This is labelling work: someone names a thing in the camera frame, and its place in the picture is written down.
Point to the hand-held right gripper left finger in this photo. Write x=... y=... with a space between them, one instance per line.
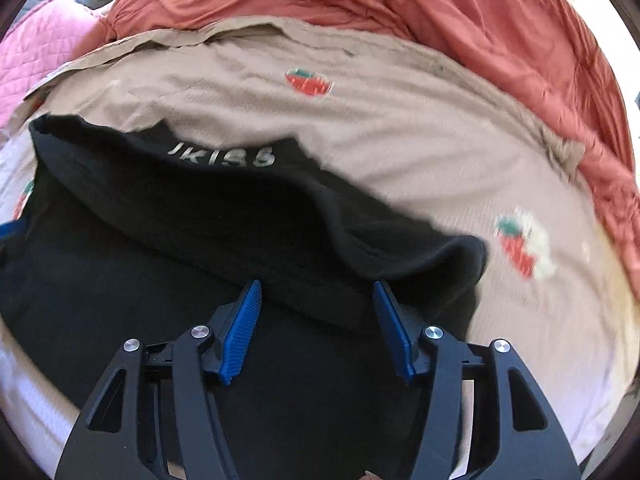
x=240 y=335

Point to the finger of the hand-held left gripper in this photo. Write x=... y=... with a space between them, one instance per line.
x=11 y=230

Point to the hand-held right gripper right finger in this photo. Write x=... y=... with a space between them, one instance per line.
x=395 y=332

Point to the black sweater with orange cuffs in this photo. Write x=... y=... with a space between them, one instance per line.
x=150 y=210

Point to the pink quilted blanket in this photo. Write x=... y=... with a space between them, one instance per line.
x=40 y=55

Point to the beige strawberry print sheet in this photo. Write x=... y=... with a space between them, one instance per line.
x=400 y=135

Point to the coral red blanket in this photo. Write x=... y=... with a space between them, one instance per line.
x=500 y=20

